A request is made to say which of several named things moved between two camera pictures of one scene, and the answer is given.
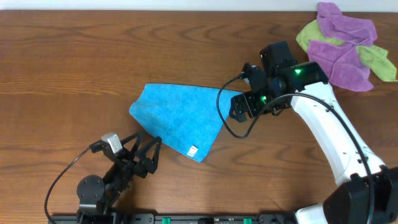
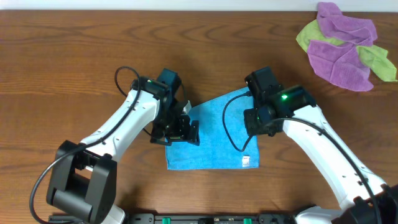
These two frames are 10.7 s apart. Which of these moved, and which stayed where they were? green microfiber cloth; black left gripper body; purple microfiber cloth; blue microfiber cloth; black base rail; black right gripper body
Moved: black left gripper body; black right gripper body; blue microfiber cloth
Stayed: black base rail; green microfiber cloth; purple microfiber cloth
